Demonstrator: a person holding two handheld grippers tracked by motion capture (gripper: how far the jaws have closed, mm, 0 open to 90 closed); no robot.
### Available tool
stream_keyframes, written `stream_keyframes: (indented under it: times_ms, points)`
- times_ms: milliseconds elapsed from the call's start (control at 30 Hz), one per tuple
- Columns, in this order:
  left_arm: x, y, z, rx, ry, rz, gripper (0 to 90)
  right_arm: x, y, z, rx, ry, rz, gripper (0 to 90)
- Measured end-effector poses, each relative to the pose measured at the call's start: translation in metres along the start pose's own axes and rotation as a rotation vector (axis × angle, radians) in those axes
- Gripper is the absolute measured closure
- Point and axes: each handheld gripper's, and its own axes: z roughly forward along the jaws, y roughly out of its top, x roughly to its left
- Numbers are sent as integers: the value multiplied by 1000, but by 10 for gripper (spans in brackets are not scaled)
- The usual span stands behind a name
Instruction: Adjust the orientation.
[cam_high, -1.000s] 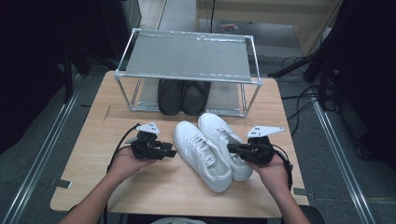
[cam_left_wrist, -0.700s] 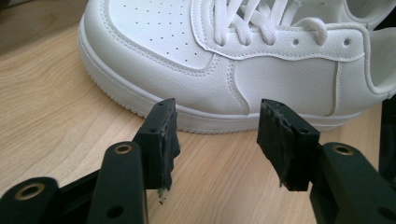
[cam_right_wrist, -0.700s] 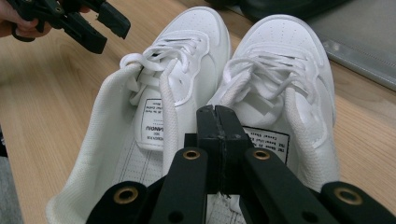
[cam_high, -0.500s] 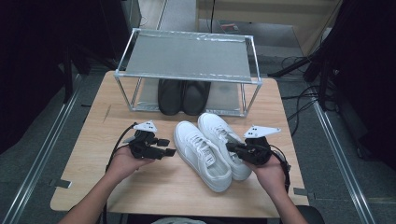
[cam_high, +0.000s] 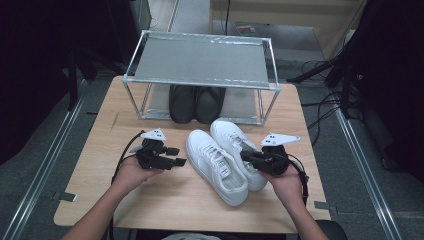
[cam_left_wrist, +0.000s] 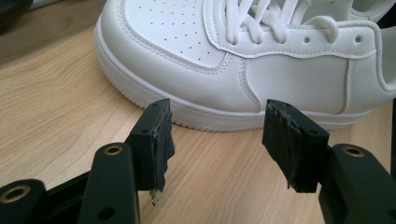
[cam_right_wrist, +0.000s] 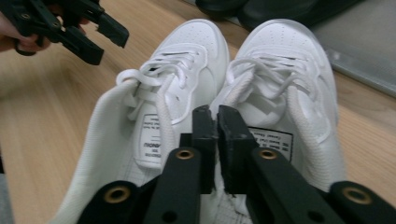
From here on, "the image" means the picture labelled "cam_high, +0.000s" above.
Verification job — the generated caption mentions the person's left hand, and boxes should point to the person's left hand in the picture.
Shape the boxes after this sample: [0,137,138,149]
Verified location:
[111,154,165,195]

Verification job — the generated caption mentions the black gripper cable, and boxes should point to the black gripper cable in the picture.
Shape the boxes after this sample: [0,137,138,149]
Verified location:
[287,153,310,205]
[109,130,146,240]

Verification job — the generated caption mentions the metal floor rail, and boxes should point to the metal floor rail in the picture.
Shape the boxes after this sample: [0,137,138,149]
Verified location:
[333,106,405,240]
[0,94,86,240]

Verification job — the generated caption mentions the white sneaker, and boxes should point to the white sneaker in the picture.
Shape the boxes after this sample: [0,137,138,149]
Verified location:
[185,129,250,207]
[209,118,268,192]

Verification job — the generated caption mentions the grey tape piece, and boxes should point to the grey tape piece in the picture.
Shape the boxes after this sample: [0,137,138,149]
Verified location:
[52,191,78,203]
[313,200,338,215]

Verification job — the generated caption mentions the metal frame shoe rack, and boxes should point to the metal frame shoe rack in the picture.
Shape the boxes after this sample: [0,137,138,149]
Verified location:
[121,29,282,126]

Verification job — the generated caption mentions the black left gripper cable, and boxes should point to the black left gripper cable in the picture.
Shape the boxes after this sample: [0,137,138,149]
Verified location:
[109,130,146,240]

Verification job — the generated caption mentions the black tripod stand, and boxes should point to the black tripod stand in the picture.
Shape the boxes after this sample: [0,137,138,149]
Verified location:
[285,56,364,119]

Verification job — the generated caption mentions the wooden cabinet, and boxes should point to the wooden cabinet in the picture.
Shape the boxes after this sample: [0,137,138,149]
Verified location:
[209,0,368,61]

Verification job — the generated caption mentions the person's grey clothing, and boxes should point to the person's grey clothing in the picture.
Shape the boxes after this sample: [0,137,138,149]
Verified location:
[161,233,221,240]

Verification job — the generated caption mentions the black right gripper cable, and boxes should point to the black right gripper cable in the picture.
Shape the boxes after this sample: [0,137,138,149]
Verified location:
[287,153,310,205]

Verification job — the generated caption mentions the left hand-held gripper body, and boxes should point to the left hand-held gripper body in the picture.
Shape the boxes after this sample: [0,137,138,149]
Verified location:
[129,127,168,171]

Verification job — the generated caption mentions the black upright stand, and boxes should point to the black upright stand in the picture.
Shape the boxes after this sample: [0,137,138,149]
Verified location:
[66,49,81,113]

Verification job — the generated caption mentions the black chair part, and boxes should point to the black chair part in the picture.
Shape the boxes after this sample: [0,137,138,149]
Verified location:
[314,220,349,240]

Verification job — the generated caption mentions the black curtain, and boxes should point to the black curtain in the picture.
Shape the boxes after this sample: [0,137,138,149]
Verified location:
[339,0,424,183]
[0,0,141,164]

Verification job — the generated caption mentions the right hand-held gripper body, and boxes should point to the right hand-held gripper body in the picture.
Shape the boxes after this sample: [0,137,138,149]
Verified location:
[257,132,301,177]

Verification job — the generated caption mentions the black slipper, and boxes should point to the black slipper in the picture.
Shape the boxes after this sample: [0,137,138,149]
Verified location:
[168,84,197,125]
[194,85,227,125]

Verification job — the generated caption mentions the black floor cable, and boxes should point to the black floor cable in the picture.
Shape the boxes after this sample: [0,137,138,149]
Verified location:
[299,91,344,148]

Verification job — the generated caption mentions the person's right hand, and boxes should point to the person's right hand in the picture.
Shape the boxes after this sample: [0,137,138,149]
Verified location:
[260,164,306,210]

